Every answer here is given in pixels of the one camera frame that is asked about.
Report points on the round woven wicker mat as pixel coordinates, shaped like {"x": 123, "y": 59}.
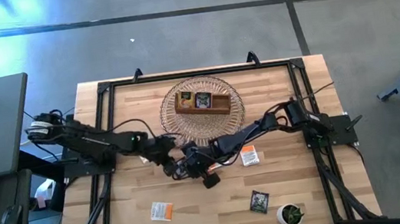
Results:
{"x": 202, "y": 127}

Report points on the white object under desk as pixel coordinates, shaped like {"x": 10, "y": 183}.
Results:
{"x": 45, "y": 188}

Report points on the small white floor scrap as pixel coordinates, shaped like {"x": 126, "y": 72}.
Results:
{"x": 131, "y": 40}

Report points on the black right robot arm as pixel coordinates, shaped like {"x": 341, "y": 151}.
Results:
{"x": 249, "y": 132}

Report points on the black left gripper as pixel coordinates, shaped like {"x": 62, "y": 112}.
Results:
{"x": 162, "y": 149}

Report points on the wooden tea organizer box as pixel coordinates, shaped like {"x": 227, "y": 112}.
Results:
{"x": 222, "y": 103}

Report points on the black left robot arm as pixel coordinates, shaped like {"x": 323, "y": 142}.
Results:
{"x": 91, "y": 139}

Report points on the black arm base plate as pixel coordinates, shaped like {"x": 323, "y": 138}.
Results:
{"x": 76, "y": 171}
{"x": 342, "y": 130}

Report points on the yellow mango tea packet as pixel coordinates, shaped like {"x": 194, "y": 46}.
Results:
{"x": 185, "y": 99}

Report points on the black metal table frame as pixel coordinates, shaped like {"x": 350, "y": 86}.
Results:
{"x": 198, "y": 73}

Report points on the potted plant white pot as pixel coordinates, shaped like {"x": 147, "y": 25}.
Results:
{"x": 290, "y": 216}

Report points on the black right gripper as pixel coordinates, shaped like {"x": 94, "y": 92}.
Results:
{"x": 202, "y": 162}

